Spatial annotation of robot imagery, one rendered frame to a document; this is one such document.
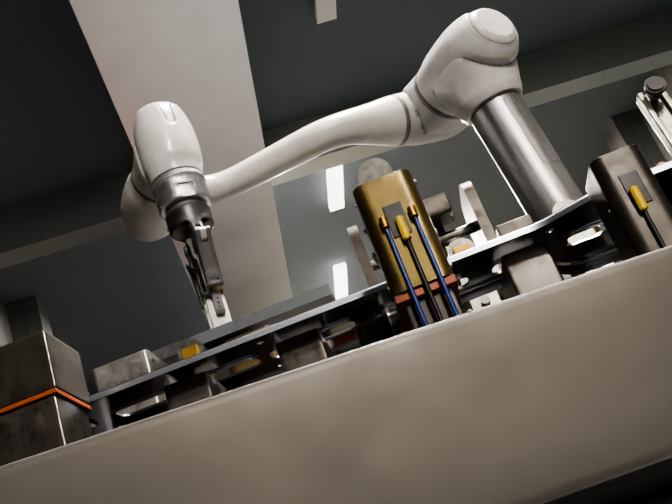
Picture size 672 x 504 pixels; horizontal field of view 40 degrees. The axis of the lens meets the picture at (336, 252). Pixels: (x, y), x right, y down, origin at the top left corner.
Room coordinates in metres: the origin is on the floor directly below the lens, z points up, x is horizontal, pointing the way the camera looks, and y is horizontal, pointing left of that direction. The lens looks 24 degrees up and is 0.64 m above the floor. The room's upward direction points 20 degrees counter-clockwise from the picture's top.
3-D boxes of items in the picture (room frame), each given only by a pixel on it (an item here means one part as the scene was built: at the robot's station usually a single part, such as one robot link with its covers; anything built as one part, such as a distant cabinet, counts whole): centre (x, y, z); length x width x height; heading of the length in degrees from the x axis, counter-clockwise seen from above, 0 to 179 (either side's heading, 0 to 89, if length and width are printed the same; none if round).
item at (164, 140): (1.34, 0.21, 1.54); 0.13 x 0.11 x 0.16; 31
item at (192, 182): (1.32, 0.21, 1.43); 0.09 x 0.09 x 0.06
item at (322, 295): (1.33, 0.21, 1.16); 0.37 x 0.14 x 0.02; 88
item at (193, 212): (1.32, 0.21, 1.36); 0.08 x 0.07 x 0.09; 23
